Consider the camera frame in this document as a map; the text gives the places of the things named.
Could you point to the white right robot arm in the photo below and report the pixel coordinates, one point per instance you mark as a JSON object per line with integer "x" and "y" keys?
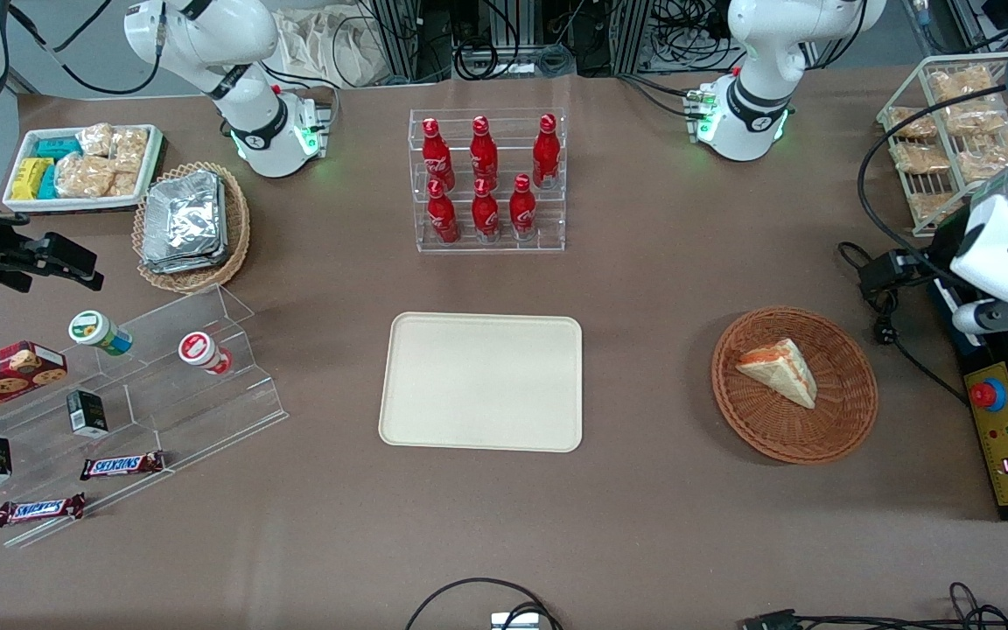
{"x": 246, "y": 114}

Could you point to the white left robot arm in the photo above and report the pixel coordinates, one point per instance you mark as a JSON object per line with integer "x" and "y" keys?
{"x": 758, "y": 87}

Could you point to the white rectangular snack tray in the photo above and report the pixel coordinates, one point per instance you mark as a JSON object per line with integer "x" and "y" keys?
{"x": 23, "y": 147}

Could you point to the light tan wicker basket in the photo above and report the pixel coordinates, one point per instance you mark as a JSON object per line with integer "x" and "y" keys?
{"x": 237, "y": 227}

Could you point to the beige plastic tray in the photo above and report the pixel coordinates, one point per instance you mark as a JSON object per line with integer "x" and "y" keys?
{"x": 482, "y": 382}

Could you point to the triangular sandwich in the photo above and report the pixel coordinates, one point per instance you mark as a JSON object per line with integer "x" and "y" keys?
{"x": 780, "y": 372}

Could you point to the brown wicker basket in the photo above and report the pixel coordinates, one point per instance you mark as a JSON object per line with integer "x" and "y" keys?
{"x": 841, "y": 367}

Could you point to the teal snack pack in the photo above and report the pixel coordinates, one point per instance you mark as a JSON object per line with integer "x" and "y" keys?
{"x": 48, "y": 184}
{"x": 58, "y": 148}

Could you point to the green lid yogurt cup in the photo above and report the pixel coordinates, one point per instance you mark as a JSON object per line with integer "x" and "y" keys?
{"x": 97, "y": 331}

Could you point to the yellow snack pack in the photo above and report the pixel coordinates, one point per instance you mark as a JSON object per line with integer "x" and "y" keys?
{"x": 30, "y": 178}

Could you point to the clear bag of rice crackers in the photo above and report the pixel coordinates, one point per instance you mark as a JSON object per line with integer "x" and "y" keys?
{"x": 94, "y": 140}
{"x": 84, "y": 177}
{"x": 129, "y": 149}
{"x": 124, "y": 184}

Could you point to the red plaid cookie box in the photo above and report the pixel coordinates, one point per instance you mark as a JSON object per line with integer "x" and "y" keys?
{"x": 5, "y": 376}

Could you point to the stack of foil containers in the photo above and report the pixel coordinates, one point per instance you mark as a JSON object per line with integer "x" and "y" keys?
{"x": 182, "y": 223}

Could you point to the red lid yogurt cup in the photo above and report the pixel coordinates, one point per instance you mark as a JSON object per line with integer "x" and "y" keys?
{"x": 200, "y": 350}

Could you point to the Snickers chocolate bar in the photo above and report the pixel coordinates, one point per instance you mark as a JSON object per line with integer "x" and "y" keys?
{"x": 38, "y": 509}
{"x": 122, "y": 465}

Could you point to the clear acrylic stepped display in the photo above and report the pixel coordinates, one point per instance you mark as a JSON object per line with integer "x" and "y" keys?
{"x": 206, "y": 411}

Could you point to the white cloth bag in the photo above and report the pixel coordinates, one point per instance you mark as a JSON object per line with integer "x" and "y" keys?
{"x": 320, "y": 44}

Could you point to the red cola bottle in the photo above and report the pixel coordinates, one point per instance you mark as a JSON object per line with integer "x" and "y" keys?
{"x": 484, "y": 157}
{"x": 486, "y": 214}
{"x": 522, "y": 210}
{"x": 437, "y": 157}
{"x": 444, "y": 219}
{"x": 546, "y": 157}

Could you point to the clear acrylic bottle rack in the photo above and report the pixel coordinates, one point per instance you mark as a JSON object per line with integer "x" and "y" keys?
{"x": 513, "y": 131}

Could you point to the small grey device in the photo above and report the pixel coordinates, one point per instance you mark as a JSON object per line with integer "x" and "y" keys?
{"x": 514, "y": 621}

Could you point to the black power adapter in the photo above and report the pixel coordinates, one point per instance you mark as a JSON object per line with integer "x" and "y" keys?
{"x": 887, "y": 273}

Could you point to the clear packed pastry snack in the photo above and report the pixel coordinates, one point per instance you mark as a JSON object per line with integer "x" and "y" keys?
{"x": 913, "y": 122}
{"x": 920, "y": 157}
{"x": 959, "y": 83}
{"x": 991, "y": 156}
{"x": 933, "y": 206}
{"x": 976, "y": 116}

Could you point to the yellow black control box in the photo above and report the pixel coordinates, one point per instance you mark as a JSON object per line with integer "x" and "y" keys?
{"x": 1007, "y": 437}

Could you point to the aluminium frame post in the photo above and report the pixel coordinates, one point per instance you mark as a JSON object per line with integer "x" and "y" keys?
{"x": 399, "y": 39}

